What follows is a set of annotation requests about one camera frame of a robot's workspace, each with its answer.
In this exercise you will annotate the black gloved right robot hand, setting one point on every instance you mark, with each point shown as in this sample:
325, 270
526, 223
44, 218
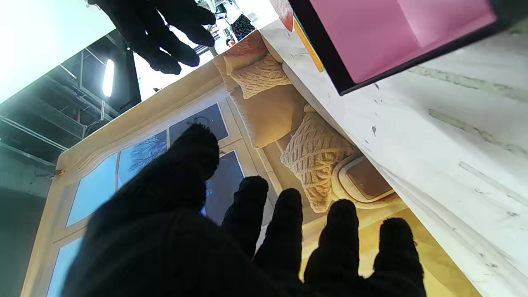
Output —
156, 33

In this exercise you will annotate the ceiling tube lamp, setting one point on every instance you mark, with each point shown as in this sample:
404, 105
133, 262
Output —
108, 77

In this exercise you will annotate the black box pink inside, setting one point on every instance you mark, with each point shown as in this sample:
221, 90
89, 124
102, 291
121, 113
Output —
371, 41

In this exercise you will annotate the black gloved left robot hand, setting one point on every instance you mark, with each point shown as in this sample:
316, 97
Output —
165, 239

